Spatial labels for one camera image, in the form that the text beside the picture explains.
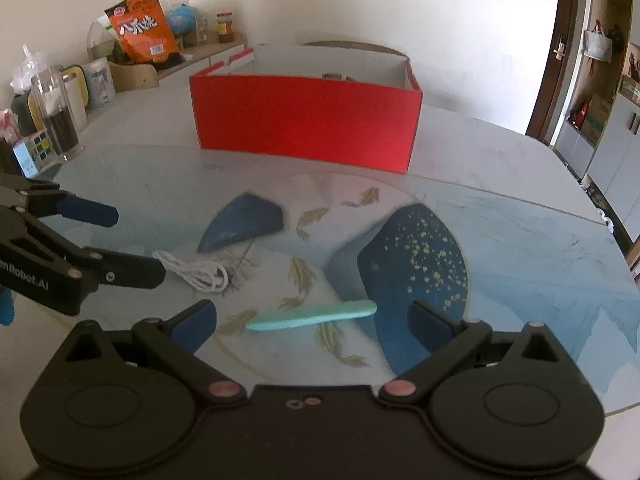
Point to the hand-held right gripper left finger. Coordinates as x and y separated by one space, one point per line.
195 325

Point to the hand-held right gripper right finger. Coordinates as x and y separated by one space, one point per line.
430 325

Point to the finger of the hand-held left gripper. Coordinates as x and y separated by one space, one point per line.
130 272
90 211

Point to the teal oblong case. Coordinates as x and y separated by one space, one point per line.
310 316

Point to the red cardboard box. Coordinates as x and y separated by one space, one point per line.
300 120

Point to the white marble desktop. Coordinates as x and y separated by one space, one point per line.
500 150

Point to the person's left hand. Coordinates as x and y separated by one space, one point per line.
5 307

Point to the glass jar with dark granules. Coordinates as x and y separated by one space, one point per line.
57 125

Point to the yellow-rimmed white container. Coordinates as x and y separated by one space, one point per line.
76 97

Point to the painted glass turntable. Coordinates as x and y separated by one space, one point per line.
525 260

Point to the red white wrapper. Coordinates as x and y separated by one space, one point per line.
10 124

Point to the dark teal container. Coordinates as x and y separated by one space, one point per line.
22 112

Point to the floral mug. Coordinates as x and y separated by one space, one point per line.
100 84

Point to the light wooden chair back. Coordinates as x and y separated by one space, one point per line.
132 77

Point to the crumpled white plastic bag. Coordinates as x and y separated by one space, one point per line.
27 72

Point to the white sideboard cabinet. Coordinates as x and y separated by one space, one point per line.
200 60

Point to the orange snack bag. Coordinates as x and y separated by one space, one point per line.
142 30

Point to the green white packet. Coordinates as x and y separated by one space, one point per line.
104 21

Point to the blue globe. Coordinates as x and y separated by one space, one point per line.
181 19

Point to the clear glass cup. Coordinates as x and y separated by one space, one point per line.
202 30

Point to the brown wooden chair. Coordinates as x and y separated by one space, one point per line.
350 45
634 260

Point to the red-lidded sauce bottle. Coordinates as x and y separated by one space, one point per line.
225 27

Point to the red bottle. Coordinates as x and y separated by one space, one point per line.
579 116

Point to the brown cardboard carton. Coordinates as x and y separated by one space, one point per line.
597 120

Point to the brown door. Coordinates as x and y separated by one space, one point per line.
550 60

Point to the white tote bag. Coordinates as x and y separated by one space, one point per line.
597 46

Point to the framed photo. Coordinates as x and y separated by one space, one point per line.
632 70

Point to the dark hanging bag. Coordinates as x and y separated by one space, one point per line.
616 40

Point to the white wall cabinet unit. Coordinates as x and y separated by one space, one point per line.
610 160

